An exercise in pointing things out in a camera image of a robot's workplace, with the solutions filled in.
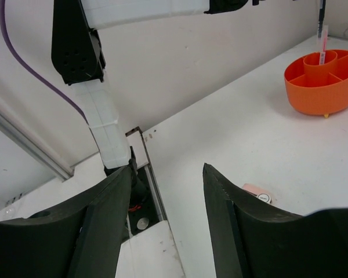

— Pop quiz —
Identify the orange round desk organizer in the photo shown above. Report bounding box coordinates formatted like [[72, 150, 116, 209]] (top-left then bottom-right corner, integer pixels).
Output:
[[284, 49, 348, 117]]

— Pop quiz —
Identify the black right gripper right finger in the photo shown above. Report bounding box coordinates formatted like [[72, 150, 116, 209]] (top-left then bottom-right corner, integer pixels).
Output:
[[202, 164, 348, 277]]

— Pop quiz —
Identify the pink white mini stapler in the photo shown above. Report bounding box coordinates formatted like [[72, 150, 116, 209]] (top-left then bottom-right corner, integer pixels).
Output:
[[242, 184, 275, 204]]

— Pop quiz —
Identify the aluminium rail right side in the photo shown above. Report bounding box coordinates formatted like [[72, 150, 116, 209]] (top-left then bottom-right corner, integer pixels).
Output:
[[0, 102, 74, 181]]

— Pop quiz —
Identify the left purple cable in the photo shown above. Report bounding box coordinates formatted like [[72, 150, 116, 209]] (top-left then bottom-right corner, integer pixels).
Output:
[[0, 0, 90, 127]]

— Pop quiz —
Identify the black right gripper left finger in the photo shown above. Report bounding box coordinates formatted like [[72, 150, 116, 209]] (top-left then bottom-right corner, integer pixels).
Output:
[[0, 167, 132, 277]]

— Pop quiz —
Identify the black pen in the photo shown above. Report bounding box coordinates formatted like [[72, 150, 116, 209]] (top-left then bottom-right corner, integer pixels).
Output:
[[317, 0, 326, 40]]

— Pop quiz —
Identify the pink white pen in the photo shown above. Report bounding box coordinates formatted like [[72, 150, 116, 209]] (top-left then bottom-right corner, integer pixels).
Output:
[[318, 25, 328, 65]]

